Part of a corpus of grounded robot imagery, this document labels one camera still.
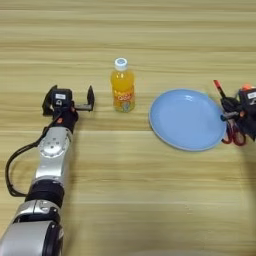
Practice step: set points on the orange juice bottle white cap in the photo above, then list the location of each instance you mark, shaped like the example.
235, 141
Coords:
123, 90

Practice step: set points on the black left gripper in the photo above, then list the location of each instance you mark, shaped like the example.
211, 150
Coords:
66, 118

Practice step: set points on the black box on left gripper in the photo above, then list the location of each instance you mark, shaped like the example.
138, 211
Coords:
62, 98

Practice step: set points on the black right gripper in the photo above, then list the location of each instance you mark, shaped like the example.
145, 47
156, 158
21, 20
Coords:
250, 120

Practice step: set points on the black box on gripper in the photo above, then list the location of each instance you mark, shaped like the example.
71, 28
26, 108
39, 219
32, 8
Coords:
62, 98
248, 98

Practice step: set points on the blue round plate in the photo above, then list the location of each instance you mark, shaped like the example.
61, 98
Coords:
186, 120

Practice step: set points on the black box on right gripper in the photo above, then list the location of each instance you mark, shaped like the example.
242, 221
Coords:
248, 98

